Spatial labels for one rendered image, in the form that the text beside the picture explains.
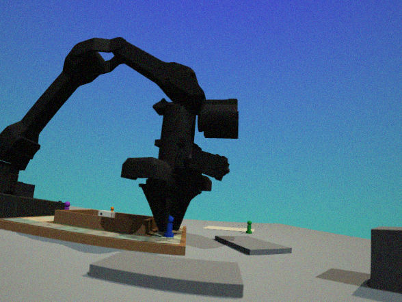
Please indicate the green game pawn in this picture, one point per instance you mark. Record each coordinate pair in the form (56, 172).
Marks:
(249, 227)

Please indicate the blue pawn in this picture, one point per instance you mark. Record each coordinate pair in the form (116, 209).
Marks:
(168, 232)

